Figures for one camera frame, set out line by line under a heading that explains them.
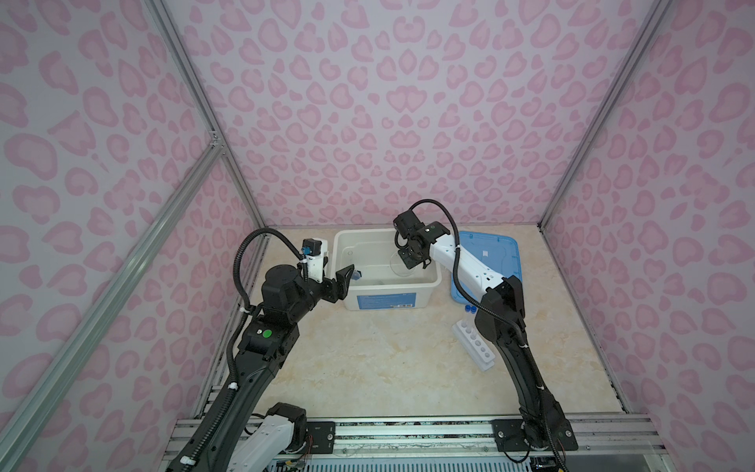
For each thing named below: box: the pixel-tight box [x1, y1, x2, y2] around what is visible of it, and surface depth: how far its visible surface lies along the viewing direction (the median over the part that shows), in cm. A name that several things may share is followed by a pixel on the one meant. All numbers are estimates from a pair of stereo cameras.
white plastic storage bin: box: [330, 228, 443, 310], surface depth 97 cm
